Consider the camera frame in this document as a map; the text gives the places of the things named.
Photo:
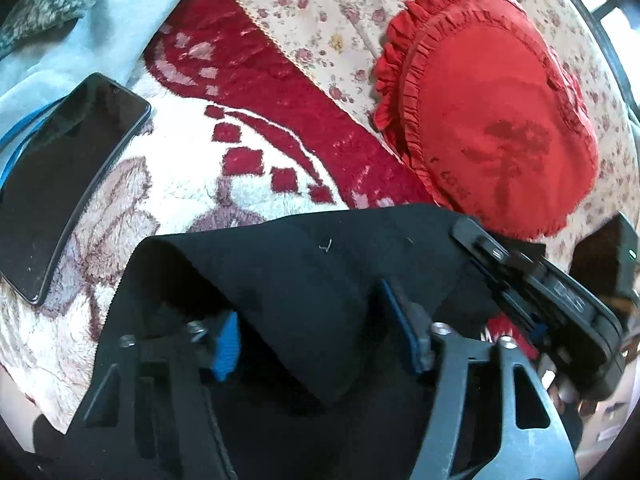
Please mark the grey fuzzy cloth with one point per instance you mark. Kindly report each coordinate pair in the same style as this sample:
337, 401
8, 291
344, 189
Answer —
40, 5

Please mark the black smartphone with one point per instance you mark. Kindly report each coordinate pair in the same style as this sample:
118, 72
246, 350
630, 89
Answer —
60, 180

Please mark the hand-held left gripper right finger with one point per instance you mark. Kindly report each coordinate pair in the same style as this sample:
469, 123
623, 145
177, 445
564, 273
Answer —
400, 325

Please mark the floral bed sheet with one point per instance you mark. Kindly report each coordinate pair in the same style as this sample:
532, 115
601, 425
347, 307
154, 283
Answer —
340, 20

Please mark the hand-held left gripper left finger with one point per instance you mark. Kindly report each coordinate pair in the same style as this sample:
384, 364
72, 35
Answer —
226, 347

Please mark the red ruffled pillow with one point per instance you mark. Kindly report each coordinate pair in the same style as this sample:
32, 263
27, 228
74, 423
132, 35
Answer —
495, 125

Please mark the red and white plush blanket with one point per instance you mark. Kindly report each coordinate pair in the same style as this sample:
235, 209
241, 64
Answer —
210, 150

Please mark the dark window frame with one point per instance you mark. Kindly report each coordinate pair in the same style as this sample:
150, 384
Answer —
607, 25

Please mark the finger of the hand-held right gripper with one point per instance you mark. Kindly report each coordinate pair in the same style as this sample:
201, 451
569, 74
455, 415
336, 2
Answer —
492, 250
515, 305

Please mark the black pants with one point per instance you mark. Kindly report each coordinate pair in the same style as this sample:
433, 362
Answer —
300, 280

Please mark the light blue cloth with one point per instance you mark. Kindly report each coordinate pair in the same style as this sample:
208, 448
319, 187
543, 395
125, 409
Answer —
65, 35

